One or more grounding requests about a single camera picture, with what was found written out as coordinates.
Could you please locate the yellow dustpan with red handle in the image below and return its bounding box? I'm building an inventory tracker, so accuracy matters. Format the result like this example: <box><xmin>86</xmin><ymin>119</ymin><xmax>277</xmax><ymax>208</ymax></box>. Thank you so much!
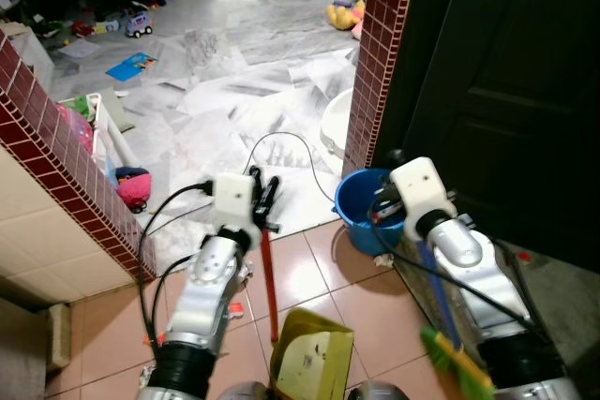
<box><xmin>260</xmin><ymin>224</ymin><xmax>356</xmax><ymax>400</ymax></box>

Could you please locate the green broom with blue handle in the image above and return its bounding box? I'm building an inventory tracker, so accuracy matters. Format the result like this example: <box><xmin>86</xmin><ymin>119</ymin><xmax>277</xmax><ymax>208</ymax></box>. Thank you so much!
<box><xmin>415</xmin><ymin>235</ymin><xmax>497</xmax><ymax>400</ymax></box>

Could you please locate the blue plastic bucket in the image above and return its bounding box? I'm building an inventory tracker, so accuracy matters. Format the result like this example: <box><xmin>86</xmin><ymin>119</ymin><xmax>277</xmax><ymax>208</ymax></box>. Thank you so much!
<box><xmin>334</xmin><ymin>168</ymin><xmax>415</xmax><ymax>257</ymax></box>

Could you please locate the white round basin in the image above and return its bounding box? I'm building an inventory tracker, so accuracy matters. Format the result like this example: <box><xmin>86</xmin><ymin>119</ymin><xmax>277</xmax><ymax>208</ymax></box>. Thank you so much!
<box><xmin>320</xmin><ymin>88</ymin><xmax>355</xmax><ymax>163</ymax></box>

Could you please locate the pink round toy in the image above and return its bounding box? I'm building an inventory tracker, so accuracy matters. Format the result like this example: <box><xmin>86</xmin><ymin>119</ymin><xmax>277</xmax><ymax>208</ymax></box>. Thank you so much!
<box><xmin>114</xmin><ymin>167</ymin><xmax>154</xmax><ymax>213</ymax></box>

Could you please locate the dark wooden door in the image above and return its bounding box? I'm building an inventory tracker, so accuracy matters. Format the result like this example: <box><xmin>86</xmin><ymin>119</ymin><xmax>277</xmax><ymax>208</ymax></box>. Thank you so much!
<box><xmin>373</xmin><ymin>0</ymin><xmax>600</xmax><ymax>272</ymax></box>

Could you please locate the yellow plush toy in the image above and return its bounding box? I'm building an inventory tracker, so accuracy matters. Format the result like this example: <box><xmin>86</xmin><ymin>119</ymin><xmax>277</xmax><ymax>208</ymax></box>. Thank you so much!
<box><xmin>325</xmin><ymin>0</ymin><xmax>367</xmax><ymax>32</ymax></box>

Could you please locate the white plastic basket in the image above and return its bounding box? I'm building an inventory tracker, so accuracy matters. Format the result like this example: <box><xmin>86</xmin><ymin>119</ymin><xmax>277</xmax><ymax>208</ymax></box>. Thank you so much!
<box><xmin>82</xmin><ymin>92</ymin><xmax>143</xmax><ymax>187</ymax></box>

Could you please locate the blue picture book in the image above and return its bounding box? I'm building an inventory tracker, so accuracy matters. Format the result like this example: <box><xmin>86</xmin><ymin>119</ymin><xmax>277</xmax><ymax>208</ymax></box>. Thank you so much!
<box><xmin>105</xmin><ymin>52</ymin><xmax>159</xmax><ymax>81</ymax></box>

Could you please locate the grey left robot knee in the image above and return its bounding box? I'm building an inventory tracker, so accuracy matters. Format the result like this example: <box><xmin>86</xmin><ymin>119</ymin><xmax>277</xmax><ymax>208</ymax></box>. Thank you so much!
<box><xmin>219</xmin><ymin>379</ymin><xmax>275</xmax><ymax>400</ymax></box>

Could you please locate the grey robot knee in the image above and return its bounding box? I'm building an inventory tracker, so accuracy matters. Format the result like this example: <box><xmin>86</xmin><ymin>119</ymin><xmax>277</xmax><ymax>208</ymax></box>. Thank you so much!
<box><xmin>347</xmin><ymin>378</ymin><xmax>410</xmax><ymax>400</ymax></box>
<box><xmin>219</xmin><ymin>379</ymin><xmax>275</xmax><ymax>400</ymax></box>

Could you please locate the grey right robot knee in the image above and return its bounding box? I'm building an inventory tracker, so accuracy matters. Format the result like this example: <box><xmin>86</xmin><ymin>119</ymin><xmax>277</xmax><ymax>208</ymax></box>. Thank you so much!
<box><xmin>347</xmin><ymin>378</ymin><xmax>410</xmax><ymax>400</ymax></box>

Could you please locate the small toy car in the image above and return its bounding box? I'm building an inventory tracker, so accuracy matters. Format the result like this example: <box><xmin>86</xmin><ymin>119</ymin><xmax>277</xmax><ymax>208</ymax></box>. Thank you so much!
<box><xmin>124</xmin><ymin>10</ymin><xmax>155</xmax><ymax>39</ymax></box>

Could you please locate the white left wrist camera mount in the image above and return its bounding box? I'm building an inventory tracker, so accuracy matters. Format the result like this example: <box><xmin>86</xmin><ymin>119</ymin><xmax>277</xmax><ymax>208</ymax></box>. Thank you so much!
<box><xmin>210</xmin><ymin>172</ymin><xmax>263</xmax><ymax>238</ymax></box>

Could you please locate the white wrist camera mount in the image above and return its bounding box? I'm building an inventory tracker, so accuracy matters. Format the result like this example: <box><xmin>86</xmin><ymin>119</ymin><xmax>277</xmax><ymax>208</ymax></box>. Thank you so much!
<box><xmin>210</xmin><ymin>172</ymin><xmax>263</xmax><ymax>238</ymax></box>
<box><xmin>388</xmin><ymin>157</ymin><xmax>459</xmax><ymax>229</ymax></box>

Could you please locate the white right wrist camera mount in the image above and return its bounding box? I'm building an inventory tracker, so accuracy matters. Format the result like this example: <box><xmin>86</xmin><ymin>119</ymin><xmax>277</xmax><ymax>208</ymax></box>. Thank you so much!
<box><xmin>388</xmin><ymin>157</ymin><xmax>459</xmax><ymax>229</ymax></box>

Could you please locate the thin black floor cable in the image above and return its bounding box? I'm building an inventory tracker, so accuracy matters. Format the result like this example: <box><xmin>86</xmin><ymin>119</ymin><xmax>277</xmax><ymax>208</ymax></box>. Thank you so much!
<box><xmin>244</xmin><ymin>131</ymin><xmax>339</xmax><ymax>206</ymax></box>

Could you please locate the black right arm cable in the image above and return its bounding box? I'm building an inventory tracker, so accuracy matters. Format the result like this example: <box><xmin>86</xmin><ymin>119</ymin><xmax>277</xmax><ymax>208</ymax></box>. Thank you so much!
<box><xmin>367</xmin><ymin>201</ymin><xmax>554</xmax><ymax>345</ymax></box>

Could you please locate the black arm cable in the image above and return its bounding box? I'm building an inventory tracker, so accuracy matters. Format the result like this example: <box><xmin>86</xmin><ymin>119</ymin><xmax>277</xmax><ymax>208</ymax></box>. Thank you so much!
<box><xmin>367</xmin><ymin>201</ymin><xmax>554</xmax><ymax>345</ymax></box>
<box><xmin>135</xmin><ymin>179</ymin><xmax>218</xmax><ymax>354</ymax></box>

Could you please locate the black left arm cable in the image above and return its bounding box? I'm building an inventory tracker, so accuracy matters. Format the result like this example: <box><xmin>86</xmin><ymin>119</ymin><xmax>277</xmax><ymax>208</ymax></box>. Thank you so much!
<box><xmin>135</xmin><ymin>179</ymin><xmax>218</xmax><ymax>354</ymax></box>

